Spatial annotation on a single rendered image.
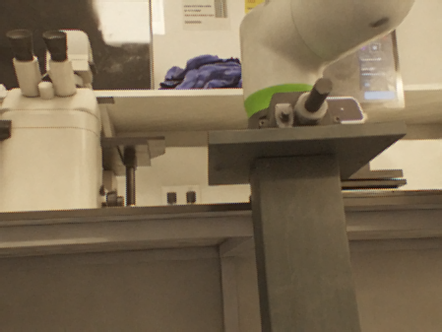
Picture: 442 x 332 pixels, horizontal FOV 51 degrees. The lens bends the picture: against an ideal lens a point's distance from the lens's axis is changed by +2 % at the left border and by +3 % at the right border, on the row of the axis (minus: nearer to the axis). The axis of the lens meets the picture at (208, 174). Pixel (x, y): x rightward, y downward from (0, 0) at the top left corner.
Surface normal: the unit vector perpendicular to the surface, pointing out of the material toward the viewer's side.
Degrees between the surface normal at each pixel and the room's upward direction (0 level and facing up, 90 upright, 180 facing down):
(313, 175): 90
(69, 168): 91
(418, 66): 90
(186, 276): 90
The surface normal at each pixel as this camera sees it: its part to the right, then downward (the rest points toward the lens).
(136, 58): 0.07, -0.30
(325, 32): -0.45, 0.71
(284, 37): -0.70, 0.36
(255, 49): -0.69, -0.13
